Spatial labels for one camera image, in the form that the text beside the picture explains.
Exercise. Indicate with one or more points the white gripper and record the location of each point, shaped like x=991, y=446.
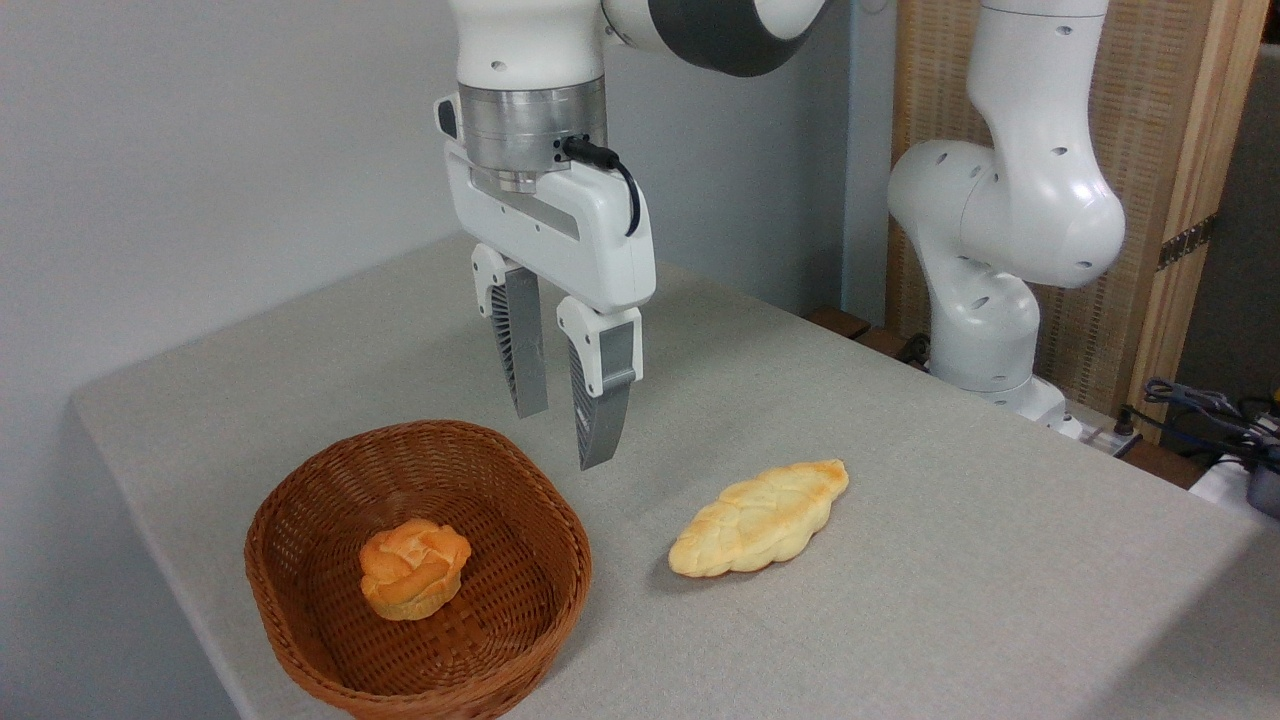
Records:
x=590, y=235

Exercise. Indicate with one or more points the round orange bread roll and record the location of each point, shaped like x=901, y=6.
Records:
x=415, y=568

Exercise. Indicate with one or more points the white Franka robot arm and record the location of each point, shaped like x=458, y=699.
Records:
x=1040, y=200

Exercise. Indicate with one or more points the long braided bread loaf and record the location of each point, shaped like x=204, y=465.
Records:
x=760, y=518

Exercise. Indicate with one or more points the brown wicker basket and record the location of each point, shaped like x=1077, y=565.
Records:
x=500, y=600

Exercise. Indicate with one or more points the black metal hinge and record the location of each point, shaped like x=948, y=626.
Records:
x=1187, y=243

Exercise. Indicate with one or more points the wooden rattan screen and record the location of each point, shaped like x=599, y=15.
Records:
x=1160, y=120

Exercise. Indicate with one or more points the white box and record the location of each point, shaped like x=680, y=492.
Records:
x=1222, y=482

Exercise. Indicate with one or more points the grey plastic object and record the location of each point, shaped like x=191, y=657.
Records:
x=1266, y=492

